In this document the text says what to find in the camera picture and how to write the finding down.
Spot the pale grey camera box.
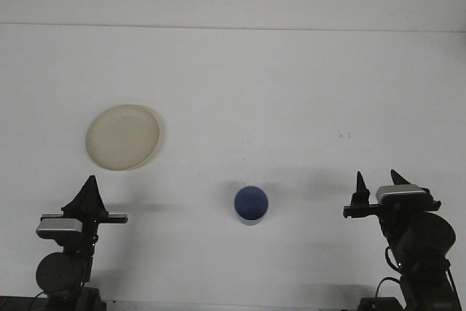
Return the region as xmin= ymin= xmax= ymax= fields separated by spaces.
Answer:
xmin=376 ymin=184 xmax=427 ymax=205
xmin=35 ymin=218 xmax=83 ymax=238

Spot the pale round plate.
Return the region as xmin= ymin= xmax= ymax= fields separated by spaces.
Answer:
xmin=85 ymin=103 xmax=163 ymax=172

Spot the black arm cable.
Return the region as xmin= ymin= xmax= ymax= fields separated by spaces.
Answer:
xmin=30 ymin=290 xmax=49 ymax=311
xmin=375 ymin=276 xmax=402 ymax=302

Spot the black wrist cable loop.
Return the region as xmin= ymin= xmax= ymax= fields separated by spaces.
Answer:
xmin=384 ymin=247 xmax=401 ymax=272

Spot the pale blue cup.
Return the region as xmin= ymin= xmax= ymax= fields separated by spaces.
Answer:
xmin=233 ymin=184 xmax=270 ymax=227

